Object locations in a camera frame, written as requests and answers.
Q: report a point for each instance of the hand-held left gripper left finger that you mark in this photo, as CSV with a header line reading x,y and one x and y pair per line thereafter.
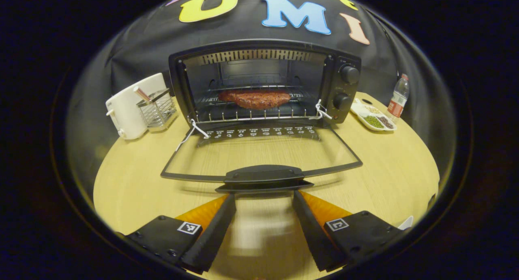
x,y
217,231

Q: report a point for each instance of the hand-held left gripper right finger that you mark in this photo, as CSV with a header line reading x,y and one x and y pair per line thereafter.
x,y
312,231

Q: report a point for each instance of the brown grilled meat slice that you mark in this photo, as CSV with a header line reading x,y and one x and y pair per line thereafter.
x,y
255,99

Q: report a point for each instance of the black electric oven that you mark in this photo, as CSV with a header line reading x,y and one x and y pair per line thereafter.
x,y
251,44

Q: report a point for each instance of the small white plate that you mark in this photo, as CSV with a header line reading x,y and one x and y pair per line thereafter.
x,y
406,223

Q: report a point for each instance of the white divided tray of beans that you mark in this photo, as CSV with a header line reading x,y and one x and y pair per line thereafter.
x,y
373,117

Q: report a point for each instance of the white toaster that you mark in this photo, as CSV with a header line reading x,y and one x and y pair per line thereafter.
x,y
125,113

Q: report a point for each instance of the pink and white stick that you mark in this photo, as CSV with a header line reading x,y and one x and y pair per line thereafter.
x,y
142,94

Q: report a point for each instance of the clear plastic bottle red label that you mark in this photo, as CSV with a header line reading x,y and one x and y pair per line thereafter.
x,y
398,99

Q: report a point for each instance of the black backdrop cloth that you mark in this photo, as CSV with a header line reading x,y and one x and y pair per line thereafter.
x,y
134,48

